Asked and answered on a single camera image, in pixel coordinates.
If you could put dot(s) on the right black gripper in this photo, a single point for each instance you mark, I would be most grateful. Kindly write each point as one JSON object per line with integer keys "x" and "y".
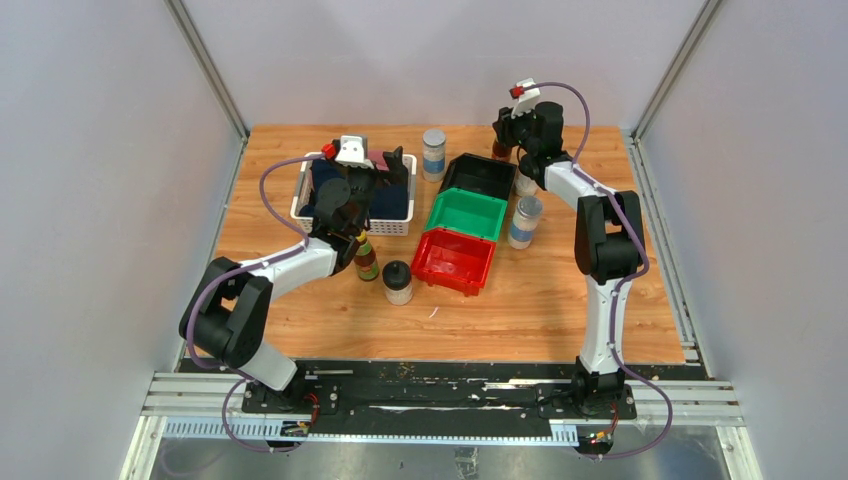
{"x": 506, "y": 126}

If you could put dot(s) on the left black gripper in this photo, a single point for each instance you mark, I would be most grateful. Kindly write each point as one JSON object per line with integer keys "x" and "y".
{"x": 393, "y": 176}

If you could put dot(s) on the silver lid jar back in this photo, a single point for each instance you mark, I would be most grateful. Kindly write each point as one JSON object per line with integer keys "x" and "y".
{"x": 433, "y": 155}

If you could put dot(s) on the silver lid jar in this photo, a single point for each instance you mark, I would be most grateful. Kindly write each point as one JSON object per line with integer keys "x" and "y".
{"x": 433, "y": 155}
{"x": 525, "y": 220}

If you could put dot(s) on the yellow cap sauce bottle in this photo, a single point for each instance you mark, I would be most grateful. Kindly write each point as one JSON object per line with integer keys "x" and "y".
{"x": 501, "y": 152}
{"x": 365, "y": 259}

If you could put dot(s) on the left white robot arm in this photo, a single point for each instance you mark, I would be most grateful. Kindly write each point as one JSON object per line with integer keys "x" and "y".
{"x": 224, "y": 323}

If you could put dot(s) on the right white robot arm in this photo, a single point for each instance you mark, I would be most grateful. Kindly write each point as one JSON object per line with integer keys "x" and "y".
{"x": 609, "y": 247}

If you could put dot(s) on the pink cloth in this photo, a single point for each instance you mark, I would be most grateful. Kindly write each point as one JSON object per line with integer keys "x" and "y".
{"x": 376, "y": 157}

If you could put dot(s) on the dark blue cloth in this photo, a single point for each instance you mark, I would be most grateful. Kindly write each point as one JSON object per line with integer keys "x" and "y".
{"x": 389, "y": 203}

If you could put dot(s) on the black cap shaker back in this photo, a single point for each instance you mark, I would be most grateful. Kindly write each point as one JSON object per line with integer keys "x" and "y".
{"x": 524, "y": 185}

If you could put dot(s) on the black cap shaker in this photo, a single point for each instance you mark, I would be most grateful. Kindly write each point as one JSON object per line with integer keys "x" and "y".
{"x": 397, "y": 280}
{"x": 524, "y": 185}

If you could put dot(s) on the black plastic bin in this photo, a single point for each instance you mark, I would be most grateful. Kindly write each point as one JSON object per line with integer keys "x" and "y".
{"x": 480, "y": 175}

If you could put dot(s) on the white plastic basket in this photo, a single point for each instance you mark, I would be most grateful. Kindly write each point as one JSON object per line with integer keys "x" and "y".
{"x": 377, "y": 227}

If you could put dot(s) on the green plastic bin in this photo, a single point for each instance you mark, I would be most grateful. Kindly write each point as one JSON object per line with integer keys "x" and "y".
{"x": 469, "y": 213}

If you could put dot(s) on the red plastic bin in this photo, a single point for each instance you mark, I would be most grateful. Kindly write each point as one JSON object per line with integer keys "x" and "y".
{"x": 453, "y": 260}

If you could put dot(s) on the black cap shaker front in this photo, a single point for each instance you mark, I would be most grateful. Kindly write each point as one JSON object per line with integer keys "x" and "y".
{"x": 397, "y": 280}

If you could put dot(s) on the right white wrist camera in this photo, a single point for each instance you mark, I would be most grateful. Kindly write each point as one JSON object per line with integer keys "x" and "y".
{"x": 525, "y": 95}

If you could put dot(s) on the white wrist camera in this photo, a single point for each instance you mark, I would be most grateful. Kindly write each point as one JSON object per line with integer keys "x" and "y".
{"x": 525, "y": 95}
{"x": 353, "y": 151}

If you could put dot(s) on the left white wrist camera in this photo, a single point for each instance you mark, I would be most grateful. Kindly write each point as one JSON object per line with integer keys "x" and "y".
{"x": 353, "y": 151}

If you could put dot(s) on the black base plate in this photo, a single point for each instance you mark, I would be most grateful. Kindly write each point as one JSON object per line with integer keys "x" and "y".
{"x": 427, "y": 402}

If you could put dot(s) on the aluminium rail frame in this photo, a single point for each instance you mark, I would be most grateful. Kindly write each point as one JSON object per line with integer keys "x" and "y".
{"x": 247, "y": 391}

